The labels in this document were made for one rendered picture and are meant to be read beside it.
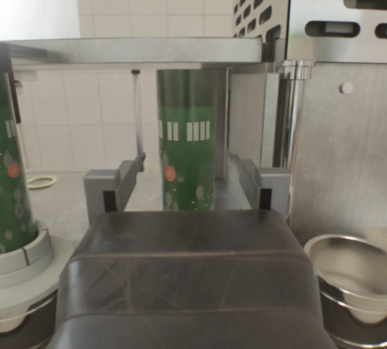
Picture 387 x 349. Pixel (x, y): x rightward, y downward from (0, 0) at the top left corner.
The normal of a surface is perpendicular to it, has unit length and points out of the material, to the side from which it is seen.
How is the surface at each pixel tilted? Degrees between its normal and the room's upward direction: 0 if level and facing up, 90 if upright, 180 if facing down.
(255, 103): 90
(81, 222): 0
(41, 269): 90
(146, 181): 0
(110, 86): 90
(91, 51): 90
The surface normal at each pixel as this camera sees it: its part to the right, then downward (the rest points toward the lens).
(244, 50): 0.03, 0.29
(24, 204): 1.00, 0.01
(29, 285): 0.00, -0.96
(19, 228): 0.90, 0.12
